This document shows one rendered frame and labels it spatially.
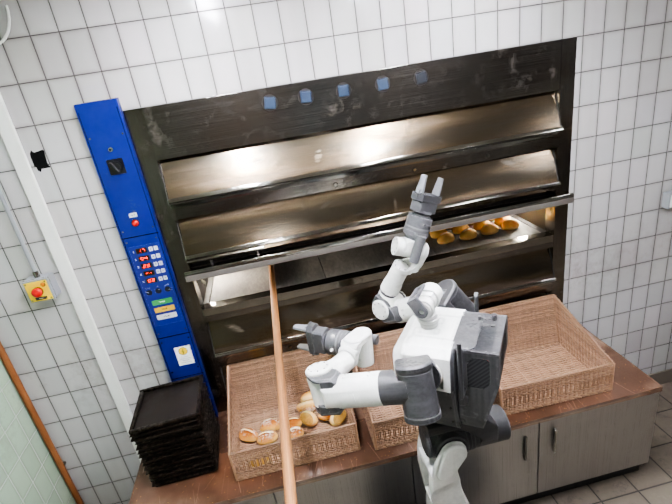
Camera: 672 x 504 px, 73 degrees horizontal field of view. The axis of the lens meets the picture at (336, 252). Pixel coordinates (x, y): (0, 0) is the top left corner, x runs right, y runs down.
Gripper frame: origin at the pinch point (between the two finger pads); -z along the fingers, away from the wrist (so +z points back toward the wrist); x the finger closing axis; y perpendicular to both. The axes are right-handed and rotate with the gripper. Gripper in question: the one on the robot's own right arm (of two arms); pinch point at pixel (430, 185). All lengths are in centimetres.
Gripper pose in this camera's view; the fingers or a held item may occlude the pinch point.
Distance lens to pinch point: 157.2
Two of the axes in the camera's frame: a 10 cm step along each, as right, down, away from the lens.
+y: -5.6, -3.6, 7.5
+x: -7.9, -0.3, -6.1
